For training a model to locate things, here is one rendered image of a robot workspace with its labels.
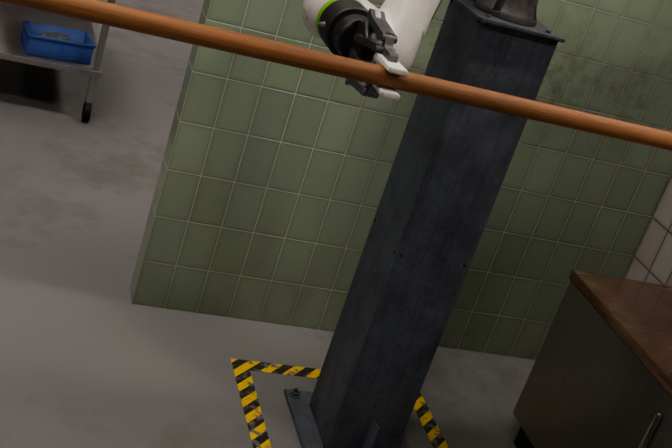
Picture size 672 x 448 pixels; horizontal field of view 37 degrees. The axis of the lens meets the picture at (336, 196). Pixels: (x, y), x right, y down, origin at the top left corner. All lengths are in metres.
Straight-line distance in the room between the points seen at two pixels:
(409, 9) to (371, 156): 1.20
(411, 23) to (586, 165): 1.54
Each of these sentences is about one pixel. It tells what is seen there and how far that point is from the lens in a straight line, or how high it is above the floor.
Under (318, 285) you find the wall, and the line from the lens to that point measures 3.17.
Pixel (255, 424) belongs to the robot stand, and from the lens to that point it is 2.74.
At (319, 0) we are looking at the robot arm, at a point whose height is 1.22.
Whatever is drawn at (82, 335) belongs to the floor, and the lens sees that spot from 2.91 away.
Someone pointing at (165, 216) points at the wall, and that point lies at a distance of 2.97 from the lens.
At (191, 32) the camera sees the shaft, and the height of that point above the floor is 1.19.
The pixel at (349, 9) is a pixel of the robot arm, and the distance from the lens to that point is 1.69.
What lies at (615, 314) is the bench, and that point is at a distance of 2.66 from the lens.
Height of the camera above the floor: 1.55
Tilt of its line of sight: 21 degrees down
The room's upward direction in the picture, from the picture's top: 18 degrees clockwise
